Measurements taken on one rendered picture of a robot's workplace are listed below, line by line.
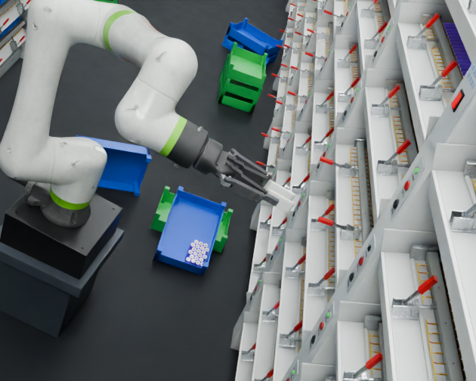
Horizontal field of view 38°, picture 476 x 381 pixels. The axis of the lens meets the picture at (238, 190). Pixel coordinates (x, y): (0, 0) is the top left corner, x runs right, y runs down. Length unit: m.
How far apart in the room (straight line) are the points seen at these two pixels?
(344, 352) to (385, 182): 0.37
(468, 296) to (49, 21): 1.22
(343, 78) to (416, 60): 0.77
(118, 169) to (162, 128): 1.50
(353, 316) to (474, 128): 0.44
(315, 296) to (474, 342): 0.86
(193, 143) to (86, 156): 0.58
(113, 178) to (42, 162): 1.05
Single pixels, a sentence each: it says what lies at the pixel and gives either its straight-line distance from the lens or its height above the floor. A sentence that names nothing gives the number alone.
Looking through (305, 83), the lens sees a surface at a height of 0.52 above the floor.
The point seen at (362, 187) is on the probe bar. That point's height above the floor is 0.93.
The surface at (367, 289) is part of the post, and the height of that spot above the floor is 0.98.
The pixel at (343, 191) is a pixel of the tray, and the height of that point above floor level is 0.89.
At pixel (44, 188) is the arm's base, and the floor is 0.45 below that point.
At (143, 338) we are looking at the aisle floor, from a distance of 2.40.
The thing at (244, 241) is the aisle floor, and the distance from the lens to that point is 2.93.
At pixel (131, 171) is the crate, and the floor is 0.07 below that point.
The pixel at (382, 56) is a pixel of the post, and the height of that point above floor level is 1.17.
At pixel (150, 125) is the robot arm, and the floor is 1.02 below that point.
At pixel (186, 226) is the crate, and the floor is 0.07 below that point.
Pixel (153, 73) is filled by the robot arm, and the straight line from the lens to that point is 1.45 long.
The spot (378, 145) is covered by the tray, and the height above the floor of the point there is 1.08.
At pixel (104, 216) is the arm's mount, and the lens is 2.19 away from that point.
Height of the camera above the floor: 1.76
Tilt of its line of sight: 33 degrees down
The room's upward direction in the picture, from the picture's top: 24 degrees clockwise
